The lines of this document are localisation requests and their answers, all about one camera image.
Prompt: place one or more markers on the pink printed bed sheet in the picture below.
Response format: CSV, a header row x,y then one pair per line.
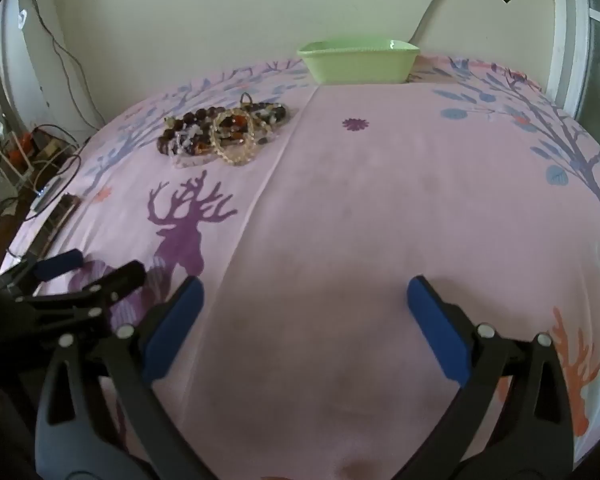
x,y
360,240

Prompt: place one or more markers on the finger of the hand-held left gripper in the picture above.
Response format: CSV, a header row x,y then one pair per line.
x,y
111,284
60,265

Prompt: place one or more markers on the light green plastic basin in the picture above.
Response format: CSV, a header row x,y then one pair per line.
x,y
357,62

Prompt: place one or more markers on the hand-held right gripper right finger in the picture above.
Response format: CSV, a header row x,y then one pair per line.
x,y
436,330

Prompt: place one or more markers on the white window frame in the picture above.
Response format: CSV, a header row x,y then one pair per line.
x,y
582,35

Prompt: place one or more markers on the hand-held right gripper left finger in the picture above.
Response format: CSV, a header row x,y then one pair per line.
x,y
176,327

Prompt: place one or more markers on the cluttered side table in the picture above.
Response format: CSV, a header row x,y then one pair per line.
x,y
17,152

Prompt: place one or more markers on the brown wooden board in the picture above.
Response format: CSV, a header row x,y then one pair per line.
x,y
59,217

